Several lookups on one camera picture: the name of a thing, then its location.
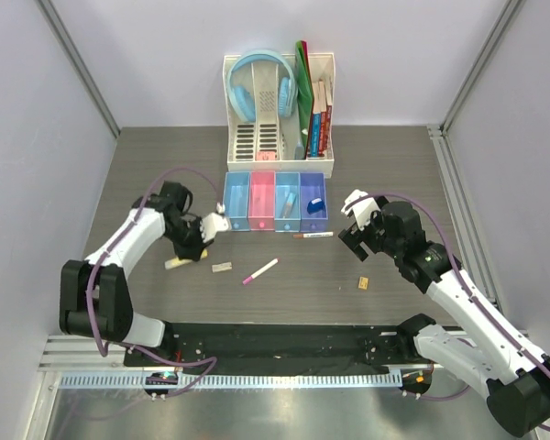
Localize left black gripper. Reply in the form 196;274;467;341
164;216;214;261

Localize yellow highlighter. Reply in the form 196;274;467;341
164;249;208;270

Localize brown capped white marker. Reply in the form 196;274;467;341
293;231;334;239

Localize small grey eraser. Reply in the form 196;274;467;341
212;262;233;273

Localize blue correction tape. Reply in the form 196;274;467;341
306;197;325;215

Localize pastel four-compartment organizer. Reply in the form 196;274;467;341
223;170;328;233

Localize blue capped glue stick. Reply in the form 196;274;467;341
280;192;297;219

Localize pink marker pen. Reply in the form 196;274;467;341
242;258;279;285

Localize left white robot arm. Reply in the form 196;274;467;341
59;181;208;366

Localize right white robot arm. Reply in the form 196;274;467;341
338;190;550;437

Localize small yellow eraser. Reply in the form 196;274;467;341
357;277;369;291

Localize pink sticky note block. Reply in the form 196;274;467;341
257;151;277;161

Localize red books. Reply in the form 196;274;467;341
307;77;333;158

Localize white desktop file rack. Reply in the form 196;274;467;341
223;54;335;179

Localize blue headphones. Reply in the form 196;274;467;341
225;49;298;124

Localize green folder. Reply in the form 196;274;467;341
295;40;314;156

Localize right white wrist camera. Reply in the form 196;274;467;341
341;189;380;231

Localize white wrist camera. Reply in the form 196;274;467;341
200;203;232;244
341;189;380;231

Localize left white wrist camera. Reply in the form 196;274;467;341
200;203;232;244

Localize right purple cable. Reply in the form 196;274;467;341
347;192;550;435

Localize purple cable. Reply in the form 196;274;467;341
85;167;225;400
347;192;550;435

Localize aluminium frame rail right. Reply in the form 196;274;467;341
426;1;524;314

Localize aluminium frame rail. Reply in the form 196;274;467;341
35;0;121;138
426;1;524;314

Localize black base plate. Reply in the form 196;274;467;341
123;322;441;377

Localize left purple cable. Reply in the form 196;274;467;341
85;167;225;400

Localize white cable duct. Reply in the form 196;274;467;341
59;369;402;391

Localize aluminium frame rail left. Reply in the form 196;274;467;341
35;0;121;138

